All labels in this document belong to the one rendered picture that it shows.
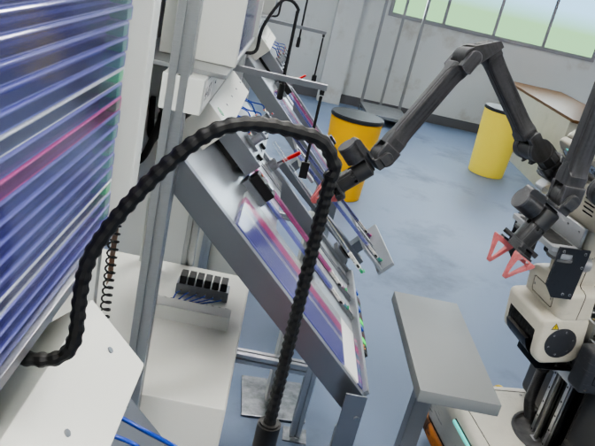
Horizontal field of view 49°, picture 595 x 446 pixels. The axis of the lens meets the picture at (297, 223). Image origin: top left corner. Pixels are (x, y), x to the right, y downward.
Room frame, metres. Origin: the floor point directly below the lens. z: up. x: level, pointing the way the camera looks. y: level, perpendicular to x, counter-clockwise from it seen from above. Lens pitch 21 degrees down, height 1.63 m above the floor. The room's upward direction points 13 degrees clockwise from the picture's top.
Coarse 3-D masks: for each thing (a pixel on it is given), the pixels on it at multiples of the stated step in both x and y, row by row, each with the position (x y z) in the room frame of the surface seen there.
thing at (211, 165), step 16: (192, 160) 1.35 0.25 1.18; (208, 160) 1.45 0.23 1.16; (224, 160) 1.57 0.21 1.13; (208, 176) 1.38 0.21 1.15; (224, 176) 1.48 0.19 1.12; (240, 176) 1.60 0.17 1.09; (272, 176) 1.89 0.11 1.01; (224, 192) 1.41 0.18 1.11; (240, 192) 1.51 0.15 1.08; (224, 208) 1.34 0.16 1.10
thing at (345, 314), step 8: (320, 248) 1.88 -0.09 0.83; (328, 256) 1.91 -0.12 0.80; (320, 264) 1.76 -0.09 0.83; (328, 264) 1.85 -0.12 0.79; (336, 264) 1.94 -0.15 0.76; (336, 272) 1.88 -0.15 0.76; (344, 272) 1.97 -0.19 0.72; (320, 280) 1.65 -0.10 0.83; (328, 280) 1.73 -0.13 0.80; (344, 280) 1.89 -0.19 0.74; (320, 288) 1.59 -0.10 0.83; (328, 288) 1.66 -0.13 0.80; (336, 288) 1.75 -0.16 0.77; (328, 296) 1.62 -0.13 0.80; (344, 296) 1.77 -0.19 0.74; (336, 304) 1.64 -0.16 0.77; (344, 312) 1.66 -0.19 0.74; (344, 320) 1.61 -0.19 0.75
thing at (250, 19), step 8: (248, 0) 1.54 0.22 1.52; (256, 0) 1.81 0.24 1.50; (248, 8) 1.58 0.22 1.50; (256, 8) 1.86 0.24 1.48; (248, 16) 1.62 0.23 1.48; (256, 16) 1.92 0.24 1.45; (248, 24) 1.67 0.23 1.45; (248, 32) 1.72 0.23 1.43; (248, 40) 1.79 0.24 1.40; (240, 48) 1.56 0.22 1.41
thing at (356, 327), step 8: (352, 272) 1.97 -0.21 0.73; (352, 280) 1.90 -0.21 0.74; (352, 288) 1.85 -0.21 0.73; (352, 296) 1.80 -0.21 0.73; (352, 304) 1.75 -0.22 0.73; (352, 312) 1.71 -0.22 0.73; (352, 320) 1.66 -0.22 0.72; (352, 328) 1.62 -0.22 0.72; (360, 328) 1.62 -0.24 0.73; (360, 336) 1.57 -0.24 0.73; (360, 344) 1.52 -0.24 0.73; (360, 352) 1.49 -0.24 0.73; (360, 360) 1.45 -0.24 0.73; (360, 368) 1.42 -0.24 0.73; (368, 392) 1.32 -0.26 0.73
